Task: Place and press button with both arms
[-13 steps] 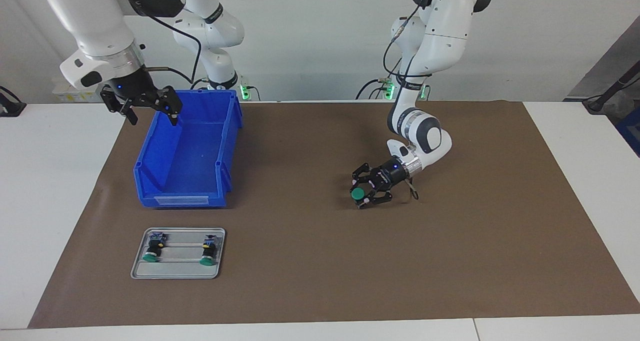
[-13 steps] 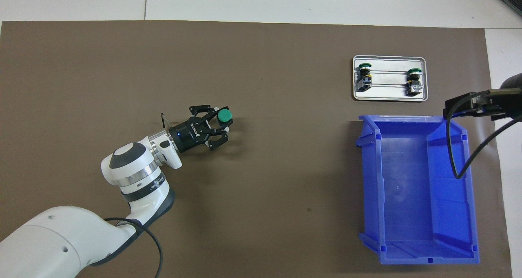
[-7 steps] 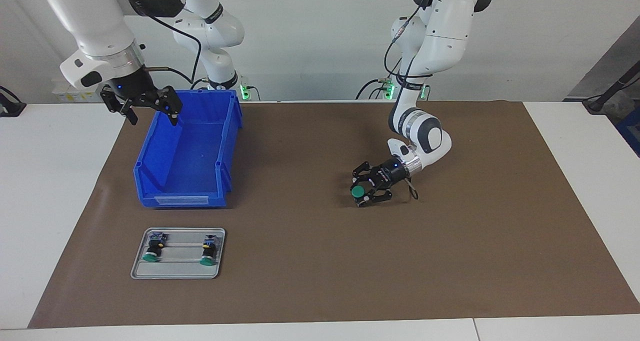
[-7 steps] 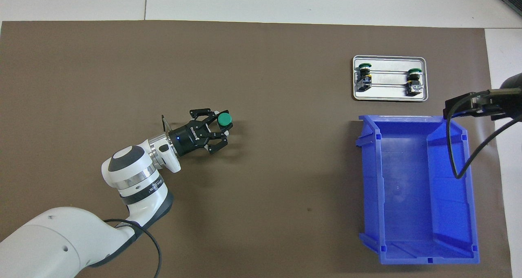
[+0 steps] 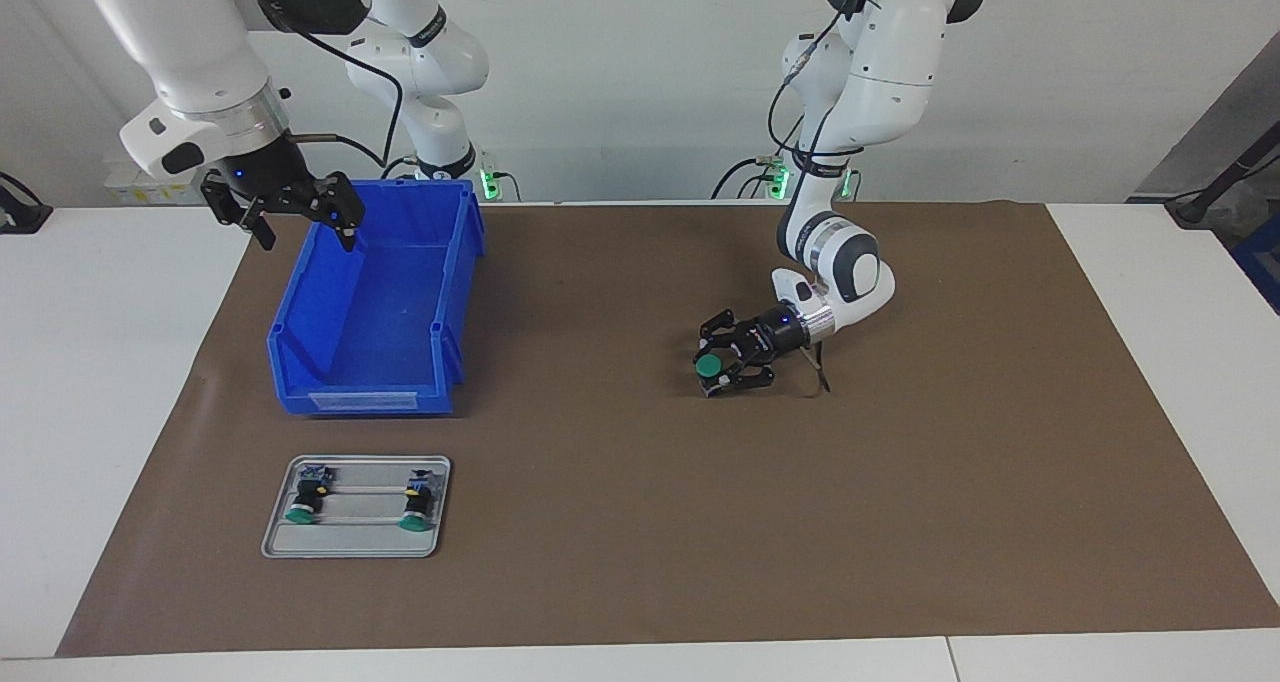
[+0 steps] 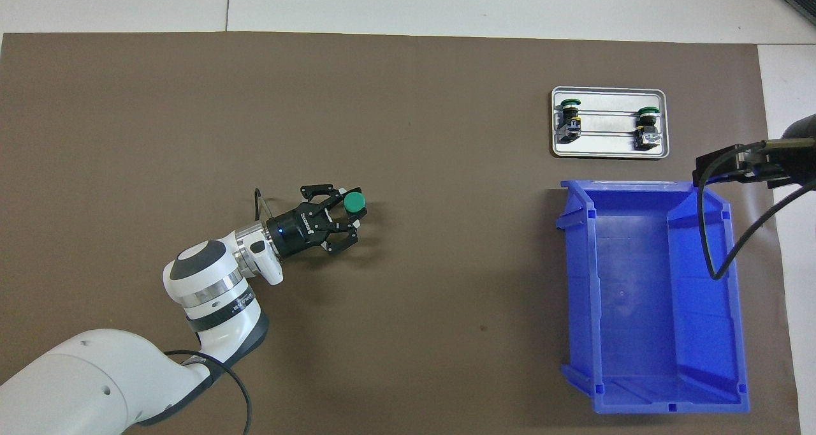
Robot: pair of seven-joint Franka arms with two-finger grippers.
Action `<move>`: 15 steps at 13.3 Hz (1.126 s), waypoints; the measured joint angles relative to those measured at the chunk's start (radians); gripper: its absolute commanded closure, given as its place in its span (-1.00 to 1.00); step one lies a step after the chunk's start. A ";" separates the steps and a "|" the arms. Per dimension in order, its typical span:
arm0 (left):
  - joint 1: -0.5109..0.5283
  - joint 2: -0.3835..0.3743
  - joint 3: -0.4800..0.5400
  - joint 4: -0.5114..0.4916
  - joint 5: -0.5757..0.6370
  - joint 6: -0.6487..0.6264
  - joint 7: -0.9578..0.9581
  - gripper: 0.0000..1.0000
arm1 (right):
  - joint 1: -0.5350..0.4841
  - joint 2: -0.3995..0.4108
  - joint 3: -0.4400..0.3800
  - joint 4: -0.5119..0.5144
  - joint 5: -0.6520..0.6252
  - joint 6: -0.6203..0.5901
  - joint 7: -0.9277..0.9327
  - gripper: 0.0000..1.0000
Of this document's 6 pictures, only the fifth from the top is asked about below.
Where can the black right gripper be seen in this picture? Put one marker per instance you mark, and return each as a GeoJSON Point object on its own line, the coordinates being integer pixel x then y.
{"type": "Point", "coordinates": [265, 177]}

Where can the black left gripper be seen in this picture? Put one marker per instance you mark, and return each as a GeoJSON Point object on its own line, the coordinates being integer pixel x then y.
{"type": "Point", "coordinates": [778, 335]}

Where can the green push button switch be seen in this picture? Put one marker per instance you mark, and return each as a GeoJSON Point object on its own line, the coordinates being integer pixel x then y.
{"type": "Point", "coordinates": [417, 507]}
{"type": "Point", "coordinates": [709, 365]}
{"type": "Point", "coordinates": [305, 502]}

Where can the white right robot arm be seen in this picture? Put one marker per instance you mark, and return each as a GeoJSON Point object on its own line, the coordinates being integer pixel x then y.
{"type": "Point", "coordinates": [180, 42]}

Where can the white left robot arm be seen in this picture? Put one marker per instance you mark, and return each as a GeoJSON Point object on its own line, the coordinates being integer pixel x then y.
{"type": "Point", "coordinates": [880, 72]}

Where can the blue plastic storage bin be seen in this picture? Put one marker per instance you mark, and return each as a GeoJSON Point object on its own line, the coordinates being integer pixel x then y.
{"type": "Point", "coordinates": [390, 302]}

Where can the brown table mat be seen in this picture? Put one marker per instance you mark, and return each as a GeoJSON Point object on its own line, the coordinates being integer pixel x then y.
{"type": "Point", "coordinates": [700, 512]}

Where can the green glowing base indicator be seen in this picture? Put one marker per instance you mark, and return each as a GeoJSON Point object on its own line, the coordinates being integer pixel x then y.
{"type": "Point", "coordinates": [490, 182]}
{"type": "Point", "coordinates": [778, 180]}

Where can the black stand foot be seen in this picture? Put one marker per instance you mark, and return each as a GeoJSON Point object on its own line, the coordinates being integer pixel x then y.
{"type": "Point", "coordinates": [22, 212]}

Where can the silver metal tray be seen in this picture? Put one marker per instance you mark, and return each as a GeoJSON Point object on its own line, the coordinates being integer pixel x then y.
{"type": "Point", "coordinates": [350, 542]}

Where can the black stand pole with foot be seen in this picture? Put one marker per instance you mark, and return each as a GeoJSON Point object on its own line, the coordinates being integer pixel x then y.
{"type": "Point", "coordinates": [1215, 187]}

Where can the blue plastic box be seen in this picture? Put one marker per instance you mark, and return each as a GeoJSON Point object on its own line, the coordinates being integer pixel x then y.
{"type": "Point", "coordinates": [1262, 262]}

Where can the dark grey partition panel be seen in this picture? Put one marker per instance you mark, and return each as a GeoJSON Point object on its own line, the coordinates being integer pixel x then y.
{"type": "Point", "coordinates": [1220, 112]}

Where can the white wall box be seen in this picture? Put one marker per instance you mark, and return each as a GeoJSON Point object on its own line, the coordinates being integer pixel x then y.
{"type": "Point", "coordinates": [140, 194]}

